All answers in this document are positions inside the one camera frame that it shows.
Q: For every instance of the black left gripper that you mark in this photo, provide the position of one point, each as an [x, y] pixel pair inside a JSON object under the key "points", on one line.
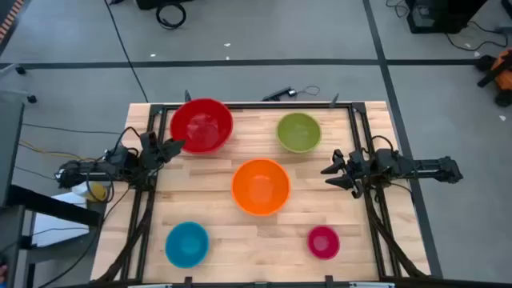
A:
{"points": [[151, 152]]}

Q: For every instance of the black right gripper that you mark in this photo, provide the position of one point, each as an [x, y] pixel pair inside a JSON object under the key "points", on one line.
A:
{"points": [[362, 170]]}

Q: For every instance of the green bowl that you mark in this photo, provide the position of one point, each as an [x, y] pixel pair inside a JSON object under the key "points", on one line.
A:
{"points": [[298, 133]]}

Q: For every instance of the small magenta bowl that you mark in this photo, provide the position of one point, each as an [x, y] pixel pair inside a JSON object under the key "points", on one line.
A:
{"points": [[323, 242]]}

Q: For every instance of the orange bowl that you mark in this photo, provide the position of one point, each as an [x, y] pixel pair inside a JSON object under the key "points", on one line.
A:
{"points": [[261, 187]]}

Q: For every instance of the blue bowl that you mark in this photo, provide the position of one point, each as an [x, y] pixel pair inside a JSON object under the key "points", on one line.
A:
{"points": [[187, 245]]}

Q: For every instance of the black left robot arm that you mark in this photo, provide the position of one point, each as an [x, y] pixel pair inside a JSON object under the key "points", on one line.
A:
{"points": [[80, 170]]}

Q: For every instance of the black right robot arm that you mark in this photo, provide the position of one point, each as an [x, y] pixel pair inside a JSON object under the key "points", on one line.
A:
{"points": [[428, 166]]}

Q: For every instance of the large red bowl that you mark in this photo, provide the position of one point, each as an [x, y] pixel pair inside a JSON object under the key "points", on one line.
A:
{"points": [[202, 126]]}

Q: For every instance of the yellow round object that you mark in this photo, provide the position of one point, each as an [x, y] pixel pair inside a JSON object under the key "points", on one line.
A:
{"points": [[96, 191]]}

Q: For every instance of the black power adapter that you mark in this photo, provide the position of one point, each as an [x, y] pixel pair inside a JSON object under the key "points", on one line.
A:
{"points": [[277, 94]]}

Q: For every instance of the white sheet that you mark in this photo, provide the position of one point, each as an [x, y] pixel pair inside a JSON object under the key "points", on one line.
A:
{"points": [[56, 232]]}

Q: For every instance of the black caster wheel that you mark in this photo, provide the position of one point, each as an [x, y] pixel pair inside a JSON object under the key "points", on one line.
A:
{"points": [[32, 98], [21, 70]]}

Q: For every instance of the grey cabinet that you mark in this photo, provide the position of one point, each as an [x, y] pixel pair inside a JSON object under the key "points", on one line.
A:
{"points": [[9, 152]]}

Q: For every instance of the black equipment box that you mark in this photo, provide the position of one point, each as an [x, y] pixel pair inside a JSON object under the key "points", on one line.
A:
{"points": [[440, 16]]}

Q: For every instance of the orange and black machine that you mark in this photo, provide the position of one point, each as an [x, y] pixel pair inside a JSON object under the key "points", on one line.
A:
{"points": [[502, 72]]}

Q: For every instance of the black aluminium rig frame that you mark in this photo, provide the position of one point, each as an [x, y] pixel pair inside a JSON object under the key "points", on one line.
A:
{"points": [[280, 105]]}

